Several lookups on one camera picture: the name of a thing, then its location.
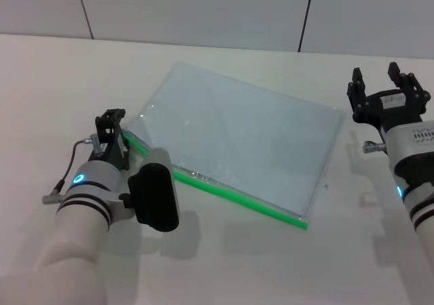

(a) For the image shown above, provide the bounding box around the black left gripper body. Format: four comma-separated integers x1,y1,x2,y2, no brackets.
88,138,130,173

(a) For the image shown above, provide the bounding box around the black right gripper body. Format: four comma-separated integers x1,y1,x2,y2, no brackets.
352,89,425,143

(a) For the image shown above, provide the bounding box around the metal right arm cable plug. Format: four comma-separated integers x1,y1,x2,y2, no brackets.
361,141,387,154

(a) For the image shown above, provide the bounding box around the translucent green-zipper document bag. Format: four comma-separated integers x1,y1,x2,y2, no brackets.
121,61,346,232

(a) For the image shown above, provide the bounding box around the grey left arm cable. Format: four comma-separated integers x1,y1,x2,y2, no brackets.
41,134,104,205

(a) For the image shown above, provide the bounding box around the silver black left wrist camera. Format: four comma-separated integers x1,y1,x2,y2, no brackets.
127,147,180,233

